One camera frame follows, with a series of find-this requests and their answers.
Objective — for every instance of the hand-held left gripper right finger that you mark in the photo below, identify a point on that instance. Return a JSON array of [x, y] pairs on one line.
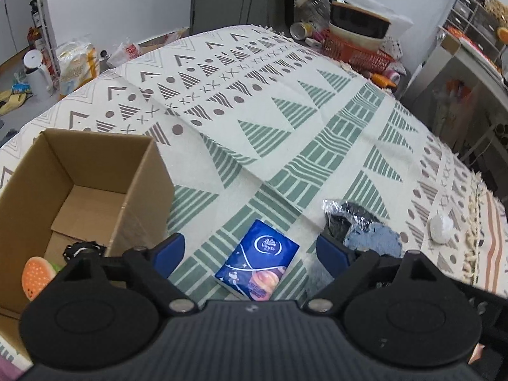
[[331, 256]]

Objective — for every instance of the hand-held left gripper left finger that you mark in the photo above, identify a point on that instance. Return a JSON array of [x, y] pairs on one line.
[[170, 252]]

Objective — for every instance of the silver foil bag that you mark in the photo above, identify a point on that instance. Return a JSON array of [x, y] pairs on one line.
[[345, 218]]

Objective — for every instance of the blue-grey fuzzy cloth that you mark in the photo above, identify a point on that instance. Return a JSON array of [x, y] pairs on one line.
[[377, 240]]

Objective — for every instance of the brown cardboard box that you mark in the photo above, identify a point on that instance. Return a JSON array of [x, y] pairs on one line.
[[147, 190]]

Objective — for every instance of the blue tissue packet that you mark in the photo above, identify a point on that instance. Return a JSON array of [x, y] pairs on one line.
[[254, 258]]

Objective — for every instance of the orange striped tasselled blanket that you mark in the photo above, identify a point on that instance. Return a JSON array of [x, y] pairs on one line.
[[494, 238]]

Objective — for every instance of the black scrunchie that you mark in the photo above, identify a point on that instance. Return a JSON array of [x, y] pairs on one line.
[[73, 248]]

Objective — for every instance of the green grey patterned blanket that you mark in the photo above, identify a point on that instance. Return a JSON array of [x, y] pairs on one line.
[[278, 127]]

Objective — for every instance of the orange bottle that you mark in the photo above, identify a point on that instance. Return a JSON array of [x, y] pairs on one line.
[[384, 80]]

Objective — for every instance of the orange plastic basket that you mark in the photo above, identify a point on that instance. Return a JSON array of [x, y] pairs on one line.
[[357, 57]]

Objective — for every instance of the pink bed sheet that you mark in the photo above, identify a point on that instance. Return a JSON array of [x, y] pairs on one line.
[[8, 369]]

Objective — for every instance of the red white plastic bag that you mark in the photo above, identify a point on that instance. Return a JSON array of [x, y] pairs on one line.
[[125, 53]]

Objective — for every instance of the yellow white rice bag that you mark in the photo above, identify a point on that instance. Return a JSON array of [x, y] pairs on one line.
[[77, 69]]

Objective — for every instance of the white desk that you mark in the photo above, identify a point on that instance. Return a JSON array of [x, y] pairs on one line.
[[428, 67]]

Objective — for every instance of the flat cardboard sheet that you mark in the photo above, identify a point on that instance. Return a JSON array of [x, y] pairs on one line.
[[164, 39]]

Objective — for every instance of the yellow slipper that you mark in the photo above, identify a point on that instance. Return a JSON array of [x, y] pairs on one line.
[[14, 105], [6, 95]]

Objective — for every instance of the dotted white cloth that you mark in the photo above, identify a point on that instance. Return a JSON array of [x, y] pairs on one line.
[[393, 49]]

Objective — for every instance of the cream bowl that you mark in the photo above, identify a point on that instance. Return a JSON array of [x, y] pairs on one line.
[[357, 41]]

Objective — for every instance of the white kettle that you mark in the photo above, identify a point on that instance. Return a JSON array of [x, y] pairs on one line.
[[37, 79]]

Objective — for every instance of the yellow drink can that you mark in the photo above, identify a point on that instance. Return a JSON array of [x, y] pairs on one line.
[[302, 29]]

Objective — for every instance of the clear plastic bottle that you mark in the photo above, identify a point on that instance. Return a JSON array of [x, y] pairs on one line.
[[319, 8]]

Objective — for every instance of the red flat packet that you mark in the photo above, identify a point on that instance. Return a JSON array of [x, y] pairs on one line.
[[472, 43]]

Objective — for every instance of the grey desktop drawer organizer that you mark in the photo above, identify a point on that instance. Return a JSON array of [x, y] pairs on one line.
[[472, 20]]

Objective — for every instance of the orange ball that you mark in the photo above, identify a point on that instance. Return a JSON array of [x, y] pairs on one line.
[[503, 33]]

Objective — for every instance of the white kitchen cabinet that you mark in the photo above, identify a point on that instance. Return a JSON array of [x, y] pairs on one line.
[[16, 12]]

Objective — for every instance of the wicker basket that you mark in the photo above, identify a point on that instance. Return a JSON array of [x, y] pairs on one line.
[[498, 10]]

